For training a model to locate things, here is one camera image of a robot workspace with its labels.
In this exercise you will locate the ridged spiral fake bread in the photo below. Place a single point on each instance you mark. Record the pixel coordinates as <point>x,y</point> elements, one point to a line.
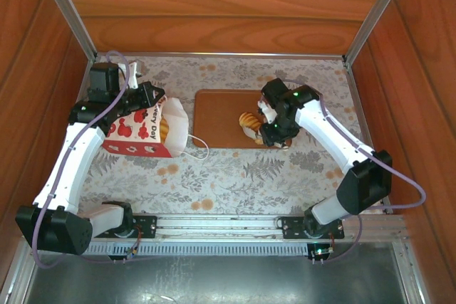
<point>249,120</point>

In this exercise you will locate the red and white paper bag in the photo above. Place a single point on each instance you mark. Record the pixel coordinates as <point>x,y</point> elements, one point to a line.
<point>135,129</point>

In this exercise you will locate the striped golden fake croissant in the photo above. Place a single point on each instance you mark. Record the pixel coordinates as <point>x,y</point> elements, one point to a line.
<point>164,129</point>

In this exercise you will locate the brown rectangular tray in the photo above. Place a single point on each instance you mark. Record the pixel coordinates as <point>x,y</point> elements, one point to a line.
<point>221,115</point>

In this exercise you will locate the black arm base mounting plate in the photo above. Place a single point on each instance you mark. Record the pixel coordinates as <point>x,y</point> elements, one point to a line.
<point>146,225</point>
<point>294,227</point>

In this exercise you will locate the floral patterned tablecloth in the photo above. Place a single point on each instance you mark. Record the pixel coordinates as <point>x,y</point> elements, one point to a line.
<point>231,183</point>

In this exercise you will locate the circuit board with green light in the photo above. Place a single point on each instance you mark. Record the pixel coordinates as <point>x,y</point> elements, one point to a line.
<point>320,252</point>

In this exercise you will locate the grey metal sheet panel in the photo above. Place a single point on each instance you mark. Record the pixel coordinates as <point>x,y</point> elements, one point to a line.
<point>249,282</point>

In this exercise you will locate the thin aluminium table edge rail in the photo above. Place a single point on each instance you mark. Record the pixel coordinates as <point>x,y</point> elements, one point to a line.
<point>267,55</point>

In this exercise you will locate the aluminium frame post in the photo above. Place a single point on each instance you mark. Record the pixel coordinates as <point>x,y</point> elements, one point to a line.
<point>379,8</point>
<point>67,12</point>

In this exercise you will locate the wide aluminium base rail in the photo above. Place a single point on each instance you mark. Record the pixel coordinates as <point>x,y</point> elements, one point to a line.
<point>213,227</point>

